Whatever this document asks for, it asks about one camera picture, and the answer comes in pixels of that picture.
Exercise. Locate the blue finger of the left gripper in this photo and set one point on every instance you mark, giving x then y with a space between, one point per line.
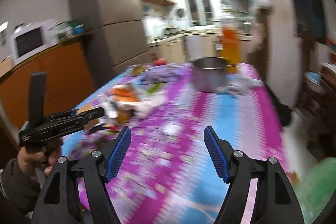
68 122

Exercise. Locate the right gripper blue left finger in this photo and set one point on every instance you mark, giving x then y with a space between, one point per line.
59 200

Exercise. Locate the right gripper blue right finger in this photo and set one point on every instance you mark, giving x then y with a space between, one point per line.
275 200

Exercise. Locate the orange white snack wrapper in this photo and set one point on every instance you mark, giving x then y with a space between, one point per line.
125 100

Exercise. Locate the white cloth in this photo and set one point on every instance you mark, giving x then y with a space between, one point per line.
145 108

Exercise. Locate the clear plastic lid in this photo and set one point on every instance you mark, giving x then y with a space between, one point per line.
171 129

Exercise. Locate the person's left forearm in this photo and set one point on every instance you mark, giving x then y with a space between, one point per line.
19 194

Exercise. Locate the green lined trash bucket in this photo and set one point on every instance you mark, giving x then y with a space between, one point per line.
316 188

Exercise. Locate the person's left hand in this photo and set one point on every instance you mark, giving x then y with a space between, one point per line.
29 159

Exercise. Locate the phone on left gripper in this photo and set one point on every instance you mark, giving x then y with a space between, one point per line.
36 99

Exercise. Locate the white microwave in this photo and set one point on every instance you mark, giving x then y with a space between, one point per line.
32 39

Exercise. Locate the bread in plastic bag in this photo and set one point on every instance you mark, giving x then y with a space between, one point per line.
138 70

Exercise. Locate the black cloth on floor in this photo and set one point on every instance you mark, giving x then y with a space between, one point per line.
283 111

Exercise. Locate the floral purple tablecloth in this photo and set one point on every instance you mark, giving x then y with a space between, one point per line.
171 179

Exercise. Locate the purple snack bag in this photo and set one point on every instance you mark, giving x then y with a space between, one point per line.
161 74

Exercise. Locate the red apple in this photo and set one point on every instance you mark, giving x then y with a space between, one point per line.
159 62

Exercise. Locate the grey glove beside pot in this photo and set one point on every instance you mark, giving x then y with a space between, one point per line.
239 85

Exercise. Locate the grey refrigerator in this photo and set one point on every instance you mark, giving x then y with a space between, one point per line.
117 38

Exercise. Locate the blue basin on chair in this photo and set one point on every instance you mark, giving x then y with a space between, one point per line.
313 81

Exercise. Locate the steel pot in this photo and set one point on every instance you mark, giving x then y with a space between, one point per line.
209 74

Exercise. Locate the orange juice bottle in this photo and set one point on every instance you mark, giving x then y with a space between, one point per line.
231 47

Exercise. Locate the dark blue window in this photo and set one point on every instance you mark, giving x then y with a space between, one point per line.
310 17

